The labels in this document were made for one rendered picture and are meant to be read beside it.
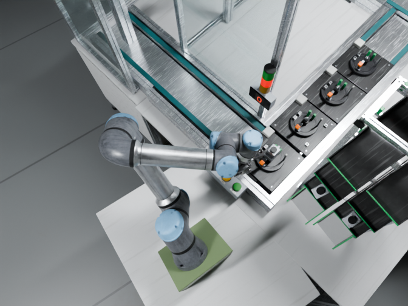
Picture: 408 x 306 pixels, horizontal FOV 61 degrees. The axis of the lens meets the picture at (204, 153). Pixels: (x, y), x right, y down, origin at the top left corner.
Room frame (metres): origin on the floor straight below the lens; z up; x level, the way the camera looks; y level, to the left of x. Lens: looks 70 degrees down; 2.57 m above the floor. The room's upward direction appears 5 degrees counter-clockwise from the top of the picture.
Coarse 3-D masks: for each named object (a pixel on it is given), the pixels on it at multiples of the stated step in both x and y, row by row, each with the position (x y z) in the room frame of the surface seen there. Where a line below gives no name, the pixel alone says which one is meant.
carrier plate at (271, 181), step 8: (264, 136) 0.65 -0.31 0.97; (272, 136) 0.65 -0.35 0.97; (280, 144) 0.60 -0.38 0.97; (288, 152) 0.55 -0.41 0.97; (296, 152) 0.55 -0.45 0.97; (288, 160) 0.51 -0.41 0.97; (296, 160) 0.51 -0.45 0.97; (256, 168) 0.49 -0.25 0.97; (280, 168) 0.48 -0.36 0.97; (288, 168) 0.47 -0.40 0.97; (256, 176) 0.45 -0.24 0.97; (264, 176) 0.45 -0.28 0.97; (272, 176) 0.44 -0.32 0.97; (280, 176) 0.44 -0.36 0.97; (264, 184) 0.41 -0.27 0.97; (272, 184) 0.40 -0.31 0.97
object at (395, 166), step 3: (396, 90) 0.50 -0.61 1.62; (399, 90) 0.50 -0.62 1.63; (402, 93) 0.49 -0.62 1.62; (405, 93) 0.48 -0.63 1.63; (375, 114) 0.50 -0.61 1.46; (357, 132) 0.40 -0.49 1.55; (354, 135) 0.39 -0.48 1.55; (396, 162) 0.36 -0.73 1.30; (399, 162) 0.36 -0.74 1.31; (393, 165) 0.28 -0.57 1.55; (396, 165) 0.28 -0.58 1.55; (393, 168) 0.28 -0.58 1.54; (396, 168) 0.27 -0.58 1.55; (372, 180) 0.28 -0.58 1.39; (375, 180) 0.28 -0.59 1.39; (354, 192) 0.28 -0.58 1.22
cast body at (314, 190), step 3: (318, 186) 0.30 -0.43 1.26; (321, 186) 0.30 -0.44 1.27; (324, 186) 0.30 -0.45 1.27; (312, 189) 0.30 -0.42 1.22; (315, 189) 0.29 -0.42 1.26; (318, 189) 0.29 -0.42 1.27; (321, 189) 0.29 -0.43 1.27; (324, 189) 0.29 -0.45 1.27; (327, 189) 0.29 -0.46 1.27; (315, 192) 0.29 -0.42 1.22; (318, 192) 0.28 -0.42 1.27; (321, 192) 0.28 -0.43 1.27; (324, 192) 0.28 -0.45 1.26; (327, 192) 0.28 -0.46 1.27; (315, 195) 0.28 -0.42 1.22; (318, 195) 0.27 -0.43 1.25; (321, 195) 0.27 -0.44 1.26; (318, 198) 0.27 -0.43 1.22
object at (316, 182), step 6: (312, 180) 0.34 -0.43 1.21; (318, 180) 0.34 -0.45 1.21; (306, 186) 0.32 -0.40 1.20; (312, 186) 0.32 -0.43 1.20; (312, 192) 0.30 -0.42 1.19; (324, 198) 0.27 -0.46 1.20; (330, 198) 0.26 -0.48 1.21; (324, 204) 0.25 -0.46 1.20; (330, 204) 0.24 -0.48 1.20; (324, 210) 0.22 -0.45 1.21
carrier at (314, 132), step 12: (300, 96) 0.85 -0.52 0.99; (288, 108) 0.80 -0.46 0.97; (300, 108) 0.79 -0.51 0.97; (312, 108) 0.78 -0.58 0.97; (276, 120) 0.73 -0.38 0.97; (288, 120) 0.73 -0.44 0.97; (300, 120) 0.71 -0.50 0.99; (312, 120) 0.71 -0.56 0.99; (324, 120) 0.71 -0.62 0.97; (276, 132) 0.67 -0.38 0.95; (288, 132) 0.66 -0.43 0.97; (300, 132) 0.65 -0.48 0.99; (312, 132) 0.64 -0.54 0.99; (324, 132) 0.64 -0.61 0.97; (300, 144) 0.59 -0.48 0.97; (312, 144) 0.58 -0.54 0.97
